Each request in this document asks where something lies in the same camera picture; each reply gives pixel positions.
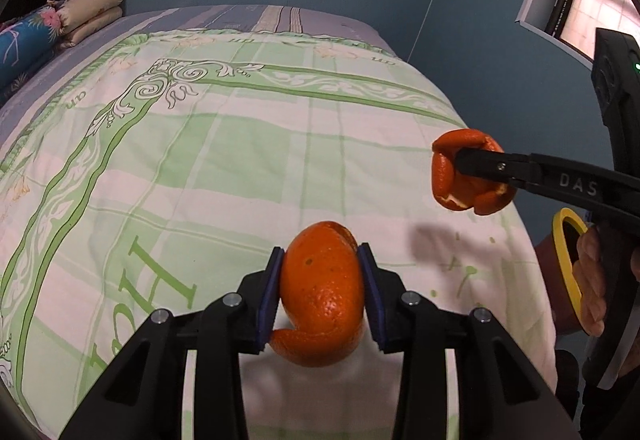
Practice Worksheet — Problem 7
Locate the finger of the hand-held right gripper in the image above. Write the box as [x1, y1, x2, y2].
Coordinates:
[452, 146, 621, 211]

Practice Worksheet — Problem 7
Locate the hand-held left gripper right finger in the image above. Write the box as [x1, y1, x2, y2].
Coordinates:
[356, 243, 581, 440]

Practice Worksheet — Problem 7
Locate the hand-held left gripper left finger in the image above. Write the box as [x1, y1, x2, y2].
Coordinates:
[60, 247, 286, 440]

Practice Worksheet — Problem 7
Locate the yellow-rimmed trash bin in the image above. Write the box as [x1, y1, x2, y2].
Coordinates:
[532, 207, 595, 336]

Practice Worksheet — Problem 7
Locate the person's right hand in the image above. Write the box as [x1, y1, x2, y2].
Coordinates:
[575, 224, 610, 338]

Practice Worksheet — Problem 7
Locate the green floral quilt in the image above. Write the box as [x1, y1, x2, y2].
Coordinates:
[0, 28, 561, 440]

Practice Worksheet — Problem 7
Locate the beige folded blanket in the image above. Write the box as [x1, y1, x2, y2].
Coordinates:
[55, 0, 126, 48]

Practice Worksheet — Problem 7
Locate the blue floral pillow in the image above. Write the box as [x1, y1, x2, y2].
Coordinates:
[0, 5, 63, 94]

